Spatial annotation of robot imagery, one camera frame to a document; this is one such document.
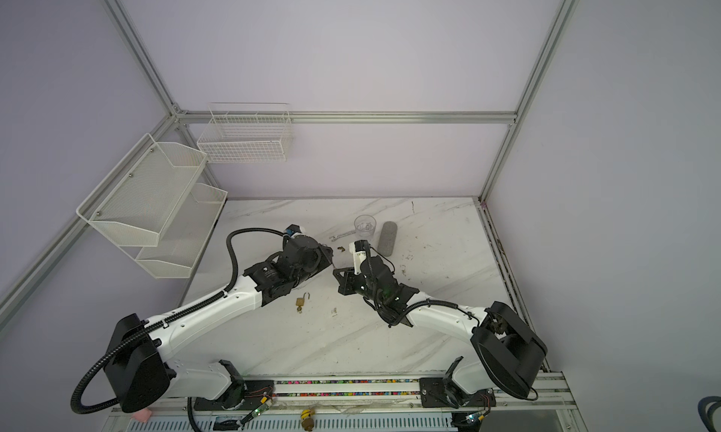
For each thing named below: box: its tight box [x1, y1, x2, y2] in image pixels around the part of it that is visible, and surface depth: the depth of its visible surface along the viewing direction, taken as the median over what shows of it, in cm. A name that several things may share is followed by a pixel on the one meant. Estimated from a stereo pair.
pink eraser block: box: [132, 407, 153, 423], surface depth 71 cm
